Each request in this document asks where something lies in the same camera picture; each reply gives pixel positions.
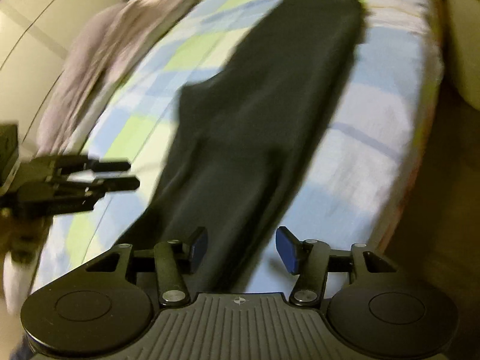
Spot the dark grey garment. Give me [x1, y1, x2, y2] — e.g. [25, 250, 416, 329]
[119, 0, 365, 293]

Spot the checked bed sheet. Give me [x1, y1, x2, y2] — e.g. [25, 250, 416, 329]
[1, 0, 443, 314]

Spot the white folded quilt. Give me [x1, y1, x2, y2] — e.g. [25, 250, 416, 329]
[37, 0, 199, 155]

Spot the white laundry bin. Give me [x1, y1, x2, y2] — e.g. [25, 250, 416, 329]
[444, 0, 479, 109]

